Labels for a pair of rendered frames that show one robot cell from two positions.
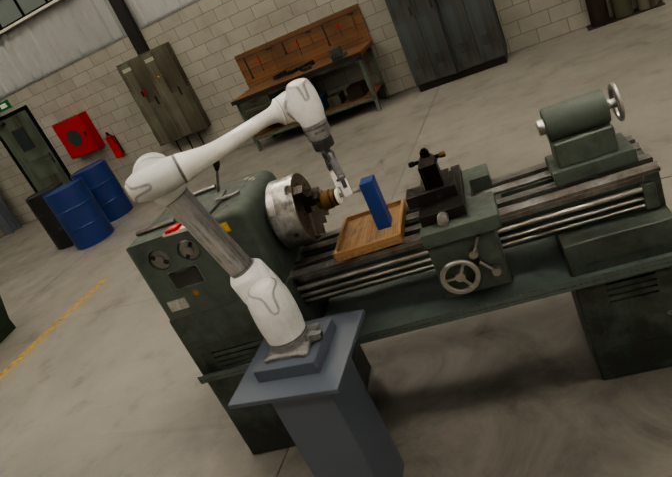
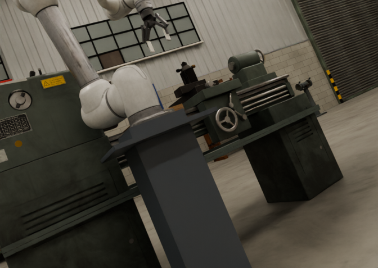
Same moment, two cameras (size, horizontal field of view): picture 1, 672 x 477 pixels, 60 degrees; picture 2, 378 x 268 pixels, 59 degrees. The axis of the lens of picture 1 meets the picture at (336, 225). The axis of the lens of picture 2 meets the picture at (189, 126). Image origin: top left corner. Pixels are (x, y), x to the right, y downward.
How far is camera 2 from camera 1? 1.98 m
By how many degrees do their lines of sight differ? 54
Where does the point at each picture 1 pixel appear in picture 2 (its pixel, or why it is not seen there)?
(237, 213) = not seen: hidden behind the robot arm
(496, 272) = (244, 117)
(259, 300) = (131, 68)
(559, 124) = (242, 59)
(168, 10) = not seen: outside the picture
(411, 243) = (188, 111)
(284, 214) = not seen: hidden behind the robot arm
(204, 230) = (71, 36)
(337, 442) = (205, 200)
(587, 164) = (259, 77)
